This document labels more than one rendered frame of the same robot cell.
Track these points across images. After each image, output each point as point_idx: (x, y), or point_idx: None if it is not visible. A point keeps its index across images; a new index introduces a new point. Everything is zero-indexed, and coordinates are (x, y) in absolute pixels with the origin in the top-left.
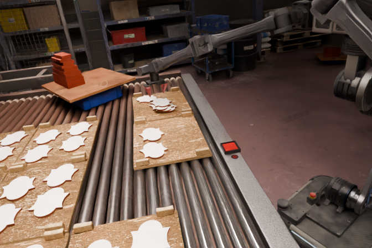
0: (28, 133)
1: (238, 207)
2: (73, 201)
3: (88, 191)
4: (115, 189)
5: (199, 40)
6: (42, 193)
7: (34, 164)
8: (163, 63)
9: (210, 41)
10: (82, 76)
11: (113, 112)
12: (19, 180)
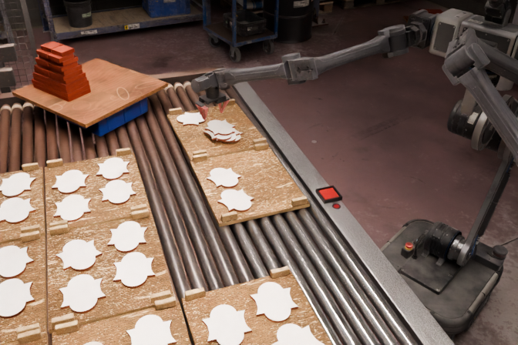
0: (34, 176)
1: (354, 264)
2: (163, 267)
3: (173, 254)
4: (206, 251)
5: (300, 62)
6: (116, 259)
7: (77, 222)
8: (235, 78)
9: (314, 67)
10: (87, 82)
11: (146, 139)
12: (73, 246)
